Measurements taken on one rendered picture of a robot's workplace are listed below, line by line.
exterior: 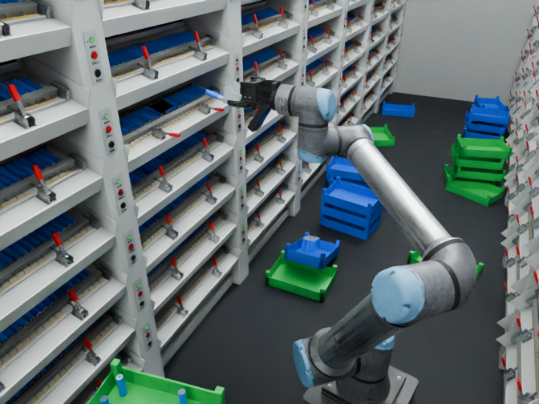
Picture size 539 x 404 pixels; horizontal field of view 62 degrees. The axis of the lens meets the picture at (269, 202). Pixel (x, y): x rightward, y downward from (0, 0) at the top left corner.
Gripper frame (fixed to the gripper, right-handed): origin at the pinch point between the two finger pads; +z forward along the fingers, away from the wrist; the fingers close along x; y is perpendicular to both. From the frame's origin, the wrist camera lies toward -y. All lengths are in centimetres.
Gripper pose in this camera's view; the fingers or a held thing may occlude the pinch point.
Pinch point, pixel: (223, 98)
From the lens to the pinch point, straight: 149.5
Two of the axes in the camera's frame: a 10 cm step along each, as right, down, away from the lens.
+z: -9.0, -2.0, 3.9
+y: -0.2, -8.7, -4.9
